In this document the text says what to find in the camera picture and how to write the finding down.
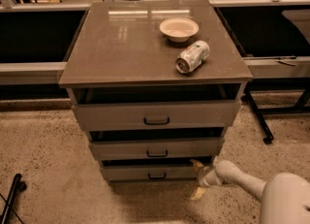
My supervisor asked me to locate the grey top drawer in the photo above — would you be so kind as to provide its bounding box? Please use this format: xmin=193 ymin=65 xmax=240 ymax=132
xmin=73 ymin=101 xmax=240 ymax=131

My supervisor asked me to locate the white paper bowl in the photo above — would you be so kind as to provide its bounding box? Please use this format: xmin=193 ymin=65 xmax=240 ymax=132
xmin=159 ymin=17 xmax=200 ymax=43

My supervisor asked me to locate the grey drawer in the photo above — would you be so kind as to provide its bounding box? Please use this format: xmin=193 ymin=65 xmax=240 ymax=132
xmin=73 ymin=101 xmax=240 ymax=131
xmin=89 ymin=138 xmax=224 ymax=160
xmin=101 ymin=164 xmax=196 ymax=182

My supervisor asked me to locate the grey middle drawer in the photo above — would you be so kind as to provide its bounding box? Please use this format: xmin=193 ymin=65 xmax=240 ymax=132
xmin=89 ymin=138 xmax=224 ymax=160

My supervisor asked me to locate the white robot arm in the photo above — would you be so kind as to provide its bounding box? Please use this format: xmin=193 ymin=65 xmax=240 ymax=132
xmin=191 ymin=159 xmax=310 ymax=224

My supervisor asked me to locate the black stand leg right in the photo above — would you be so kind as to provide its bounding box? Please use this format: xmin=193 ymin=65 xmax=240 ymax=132
xmin=244 ymin=87 xmax=310 ymax=144

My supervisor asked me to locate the grey drawer cabinet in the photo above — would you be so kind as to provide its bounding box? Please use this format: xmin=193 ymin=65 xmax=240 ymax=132
xmin=59 ymin=0 xmax=252 ymax=170

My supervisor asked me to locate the black stand leg left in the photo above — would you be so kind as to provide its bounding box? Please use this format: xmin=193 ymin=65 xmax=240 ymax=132
xmin=0 ymin=174 xmax=27 ymax=224

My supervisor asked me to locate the grey bottom drawer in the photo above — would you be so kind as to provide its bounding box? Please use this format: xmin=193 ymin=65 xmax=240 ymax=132
xmin=101 ymin=164 xmax=196 ymax=182

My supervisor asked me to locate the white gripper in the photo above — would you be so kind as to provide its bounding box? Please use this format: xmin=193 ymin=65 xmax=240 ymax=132
xmin=190 ymin=159 xmax=216 ymax=201

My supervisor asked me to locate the black stand leg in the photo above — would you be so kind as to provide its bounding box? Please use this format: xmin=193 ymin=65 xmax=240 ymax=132
xmin=0 ymin=174 xmax=27 ymax=224
xmin=244 ymin=87 xmax=310 ymax=144

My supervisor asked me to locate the silver soda can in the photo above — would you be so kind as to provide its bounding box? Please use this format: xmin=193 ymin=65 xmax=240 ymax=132
xmin=176 ymin=41 xmax=210 ymax=74

